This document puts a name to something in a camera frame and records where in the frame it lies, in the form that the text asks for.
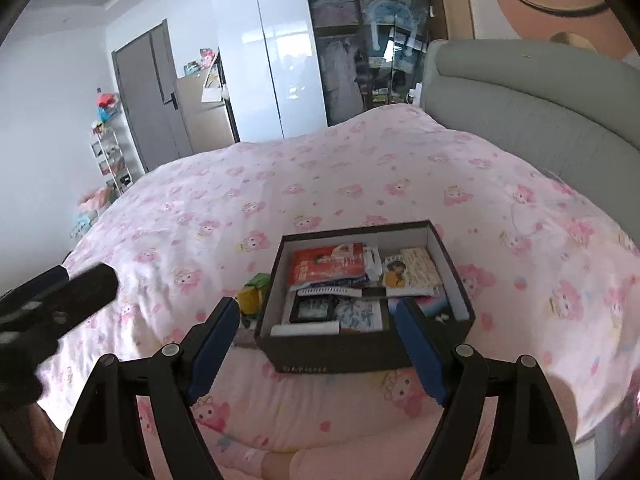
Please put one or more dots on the black Daphne shoe box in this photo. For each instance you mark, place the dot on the black Daphne shoe box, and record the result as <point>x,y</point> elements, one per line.
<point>351,352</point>

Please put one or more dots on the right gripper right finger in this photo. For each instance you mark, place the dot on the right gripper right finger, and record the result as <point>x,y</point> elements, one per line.
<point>529,439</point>

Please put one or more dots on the grey door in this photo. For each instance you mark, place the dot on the grey door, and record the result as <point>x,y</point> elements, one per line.
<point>147,82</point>

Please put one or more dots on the grey padded headboard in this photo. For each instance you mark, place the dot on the grey padded headboard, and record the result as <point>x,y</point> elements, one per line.
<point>571,113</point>

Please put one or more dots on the white wardrobe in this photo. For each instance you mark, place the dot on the white wardrobe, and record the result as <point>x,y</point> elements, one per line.
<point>271,65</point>

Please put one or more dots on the cartoon character card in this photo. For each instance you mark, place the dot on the cartoon character card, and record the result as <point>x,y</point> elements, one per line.
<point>411,269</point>

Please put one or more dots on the red packet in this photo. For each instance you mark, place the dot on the red packet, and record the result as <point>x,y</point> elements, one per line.
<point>327,264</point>

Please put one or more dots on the plush corn toy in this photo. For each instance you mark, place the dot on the plush corn toy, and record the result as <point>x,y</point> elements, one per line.
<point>251,298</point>

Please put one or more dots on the glass display cabinet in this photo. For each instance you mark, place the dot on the glass display cabinet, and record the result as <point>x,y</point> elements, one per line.
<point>370,52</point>

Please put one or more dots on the white blue patterned packet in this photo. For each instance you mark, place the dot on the white blue patterned packet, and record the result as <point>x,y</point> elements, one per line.
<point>359,315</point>

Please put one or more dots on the white shelf rack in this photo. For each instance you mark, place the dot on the white shelf rack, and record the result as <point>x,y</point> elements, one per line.
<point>105,144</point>

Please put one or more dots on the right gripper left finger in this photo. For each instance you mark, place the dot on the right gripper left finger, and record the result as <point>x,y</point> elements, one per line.
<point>104,438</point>

